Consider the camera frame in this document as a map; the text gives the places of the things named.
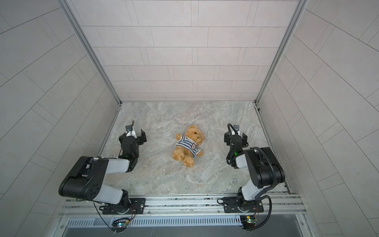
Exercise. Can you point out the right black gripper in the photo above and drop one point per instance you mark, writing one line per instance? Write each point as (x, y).
(227, 138)

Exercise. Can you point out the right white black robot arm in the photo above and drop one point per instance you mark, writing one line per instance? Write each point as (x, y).
(264, 170)

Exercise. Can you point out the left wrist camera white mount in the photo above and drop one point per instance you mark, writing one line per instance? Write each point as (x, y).
(130, 130)

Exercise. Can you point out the right aluminium corner post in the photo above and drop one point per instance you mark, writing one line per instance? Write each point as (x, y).
(286, 38)

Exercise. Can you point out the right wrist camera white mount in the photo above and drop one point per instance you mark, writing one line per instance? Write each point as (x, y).
(235, 130)

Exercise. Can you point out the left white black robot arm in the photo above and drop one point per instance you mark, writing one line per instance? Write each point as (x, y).
(85, 181)

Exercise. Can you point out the left small circuit board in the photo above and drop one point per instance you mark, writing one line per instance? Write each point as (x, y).
(121, 223)

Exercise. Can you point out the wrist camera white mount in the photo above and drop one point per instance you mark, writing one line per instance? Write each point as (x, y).
(130, 130)
(235, 130)

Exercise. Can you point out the aluminium corner post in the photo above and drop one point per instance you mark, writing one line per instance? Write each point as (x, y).
(286, 38)
(87, 47)

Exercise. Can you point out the right small circuit board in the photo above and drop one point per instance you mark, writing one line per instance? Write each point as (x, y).
(248, 222)

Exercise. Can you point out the small circuit board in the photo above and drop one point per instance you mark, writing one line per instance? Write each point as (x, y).
(121, 223)
(248, 222)

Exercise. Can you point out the brown teddy bear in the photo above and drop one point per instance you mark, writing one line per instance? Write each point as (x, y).
(183, 155)

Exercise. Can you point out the white ventilation grille strip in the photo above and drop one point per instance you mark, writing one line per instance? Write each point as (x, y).
(158, 221)

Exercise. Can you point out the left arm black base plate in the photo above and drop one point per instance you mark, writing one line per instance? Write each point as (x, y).
(130, 206)

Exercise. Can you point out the aluminium mounting rail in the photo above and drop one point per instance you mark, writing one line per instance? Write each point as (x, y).
(205, 205)

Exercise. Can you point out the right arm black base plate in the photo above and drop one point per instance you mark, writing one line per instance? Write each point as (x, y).
(239, 205)

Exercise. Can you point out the left aluminium corner post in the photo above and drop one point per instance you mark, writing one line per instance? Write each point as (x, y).
(87, 47)

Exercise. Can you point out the blue white striped knit sweater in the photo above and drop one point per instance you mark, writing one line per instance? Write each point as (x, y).
(189, 145)

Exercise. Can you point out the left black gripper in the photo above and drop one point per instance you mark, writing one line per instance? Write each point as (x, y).
(140, 140)

